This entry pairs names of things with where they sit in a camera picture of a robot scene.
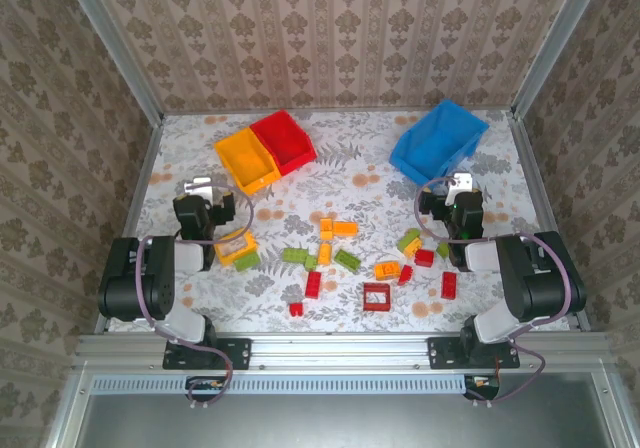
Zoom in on yellow window frame lego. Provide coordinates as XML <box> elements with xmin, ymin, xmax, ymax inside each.
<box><xmin>214</xmin><ymin>231</ymin><xmax>259</xmax><ymax>268</ymax></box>

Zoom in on yellow plastic bin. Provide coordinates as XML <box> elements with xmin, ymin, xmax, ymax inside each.
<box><xmin>213</xmin><ymin>126</ymin><xmax>281</xmax><ymax>197</ymax></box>

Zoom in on blue plastic bin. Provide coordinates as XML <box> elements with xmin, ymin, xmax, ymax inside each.
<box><xmin>388</xmin><ymin>98</ymin><xmax>491</xmax><ymax>185</ymax></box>

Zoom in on red plastic bin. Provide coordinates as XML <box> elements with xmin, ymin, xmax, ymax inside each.
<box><xmin>248</xmin><ymin>109</ymin><xmax>319</xmax><ymax>177</ymax></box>

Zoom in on red window frame lego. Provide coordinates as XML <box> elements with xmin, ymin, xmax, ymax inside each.
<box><xmin>362</xmin><ymin>282</ymin><xmax>393</xmax><ymax>313</ymax></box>

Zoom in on grey metal panel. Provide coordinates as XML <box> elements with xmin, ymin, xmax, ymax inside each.
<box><xmin>74</xmin><ymin>372</ymin><xmax>619</xmax><ymax>448</ymax></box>

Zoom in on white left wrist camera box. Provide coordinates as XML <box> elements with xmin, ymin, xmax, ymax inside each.
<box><xmin>182</xmin><ymin>174</ymin><xmax>214</xmax><ymax>195</ymax></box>

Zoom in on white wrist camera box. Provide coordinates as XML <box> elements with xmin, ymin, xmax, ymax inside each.
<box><xmin>446</xmin><ymin>172</ymin><xmax>474</xmax><ymax>205</ymax></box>
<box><xmin>182</xmin><ymin>174</ymin><xmax>214</xmax><ymax>195</ymax></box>

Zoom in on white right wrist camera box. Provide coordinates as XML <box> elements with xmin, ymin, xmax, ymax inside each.
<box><xmin>446</xmin><ymin>172</ymin><xmax>474</xmax><ymax>205</ymax></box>

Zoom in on aluminium table edge rail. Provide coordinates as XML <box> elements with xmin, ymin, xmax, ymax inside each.
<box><xmin>160</xmin><ymin>106</ymin><xmax>516</xmax><ymax>117</ymax></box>
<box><xmin>93</xmin><ymin>114</ymin><xmax>165</xmax><ymax>334</ymax></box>
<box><xmin>508</xmin><ymin>111</ymin><xmax>592</xmax><ymax>333</ymax></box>

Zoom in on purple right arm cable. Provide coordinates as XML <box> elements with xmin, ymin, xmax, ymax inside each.
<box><xmin>415</xmin><ymin>176</ymin><xmax>575</xmax><ymax>405</ymax></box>

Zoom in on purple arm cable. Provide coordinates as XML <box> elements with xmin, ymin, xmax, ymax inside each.
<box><xmin>415</xmin><ymin>176</ymin><xmax>575</xmax><ymax>405</ymax></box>
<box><xmin>134</xmin><ymin>178</ymin><xmax>255</xmax><ymax>412</ymax></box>

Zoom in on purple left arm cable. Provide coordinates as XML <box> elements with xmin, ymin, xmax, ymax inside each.
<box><xmin>134</xmin><ymin>178</ymin><xmax>255</xmax><ymax>412</ymax></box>

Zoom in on aluminium frame post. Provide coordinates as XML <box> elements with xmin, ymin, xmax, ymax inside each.
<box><xmin>510</xmin><ymin>0</ymin><xmax>610</xmax><ymax>119</ymax></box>
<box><xmin>58</xmin><ymin>0</ymin><xmax>165</xmax><ymax>125</ymax></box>

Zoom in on slotted grey cable duct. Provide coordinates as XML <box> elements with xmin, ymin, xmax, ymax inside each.
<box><xmin>91</xmin><ymin>373</ymin><xmax>470</xmax><ymax>396</ymax></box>

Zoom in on aluminium lower frame bar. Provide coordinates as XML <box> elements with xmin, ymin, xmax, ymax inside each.
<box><xmin>599</xmin><ymin>370</ymin><xmax>632</xmax><ymax>448</ymax></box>
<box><xmin>45</xmin><ymin>367</ymin><xmax>96</xmax><ymax>448</ymax></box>

